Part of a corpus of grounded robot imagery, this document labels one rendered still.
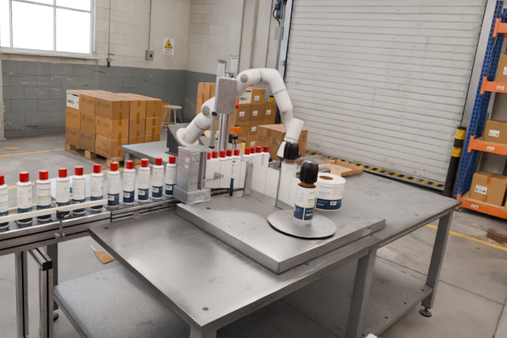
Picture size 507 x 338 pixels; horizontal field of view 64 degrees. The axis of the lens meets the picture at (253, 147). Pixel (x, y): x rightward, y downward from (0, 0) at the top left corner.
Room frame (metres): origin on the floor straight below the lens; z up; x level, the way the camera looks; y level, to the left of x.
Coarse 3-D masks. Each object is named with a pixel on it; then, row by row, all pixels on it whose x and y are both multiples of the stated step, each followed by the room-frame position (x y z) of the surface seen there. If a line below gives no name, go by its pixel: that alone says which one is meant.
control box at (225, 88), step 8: (224, 80) 2.17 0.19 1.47; (232, 80) 2.18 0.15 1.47; (216, 88) 2.30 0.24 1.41; (224, 88) 2.17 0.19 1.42; (232, 88) 2.18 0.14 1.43; (216, 96) 2.25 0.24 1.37; (224, 96) 2.18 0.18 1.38; (232, 96) 2.18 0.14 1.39; (216, 104) 2.20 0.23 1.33; (224, 104) 2.18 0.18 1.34; (232, 104) 2.18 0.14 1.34; (216, 112) 2.17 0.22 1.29; (224, 112) 2.18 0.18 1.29; (232, 112) 2.19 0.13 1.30
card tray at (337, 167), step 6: (318, 162) 3.02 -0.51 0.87; (324, 162) 3.08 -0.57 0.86; (330, 162) 3.14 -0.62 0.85; (336, 162) 3.17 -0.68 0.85; (342, 162) 3.13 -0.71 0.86; (330, 168) 3.01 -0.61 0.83; (336, 168) 3.03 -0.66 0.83; (342, 168) 3.05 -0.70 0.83; (348, 168) 3.07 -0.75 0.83; (354, 168) 3.05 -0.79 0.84; (360, 168) 2.97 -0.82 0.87; (336, 174) 2.85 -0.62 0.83; (342, 174) 2.80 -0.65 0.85; (348, 174) 2.86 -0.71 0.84
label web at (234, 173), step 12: (216, 168) 2.01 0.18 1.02; (228, 168) 2.03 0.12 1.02; (240, 168) 2.05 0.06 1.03; (264, 168) 2.00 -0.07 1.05; (216, 180) 2.01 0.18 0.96; (228, 180) 2.03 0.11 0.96; (240, 180) 2.05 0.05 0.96; (252, 180) 2.05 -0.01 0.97; (264, 180) 2.00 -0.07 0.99; (276, 180) 1.95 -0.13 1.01; (264, 192) 1.99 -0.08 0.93; (276, 192) 1.94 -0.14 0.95
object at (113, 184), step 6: (114, 162) 1.72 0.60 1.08; (114, 168) 1.70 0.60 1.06; (108, 174) 1.70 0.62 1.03; (114, 174) 1.69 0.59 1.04; (108, 180) 1.70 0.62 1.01; (114, 180) 1.69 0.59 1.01; (108, 186) 1.70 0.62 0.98; (114, 186) 1.70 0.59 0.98; (108, 192) 1.70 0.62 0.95; (114, 192) 1.70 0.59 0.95; (108, 198) 1.70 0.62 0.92; (114, 198) 1.70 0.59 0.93; (108, 204) 1.70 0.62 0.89; (114, 204) 1.70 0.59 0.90
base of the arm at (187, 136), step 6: (192, 126) 2.91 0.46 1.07; (180, 132) 3.00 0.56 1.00; (186, 132) 2.94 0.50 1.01; (192, 132) 2.91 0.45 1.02; (198, 132) 2.91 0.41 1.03; (180, 138) 2.95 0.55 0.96; (186, 138) 2.94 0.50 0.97; (192, 138) 2.94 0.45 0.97; (186, 144) 2.94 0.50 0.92; (192, 144) 2.99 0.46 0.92
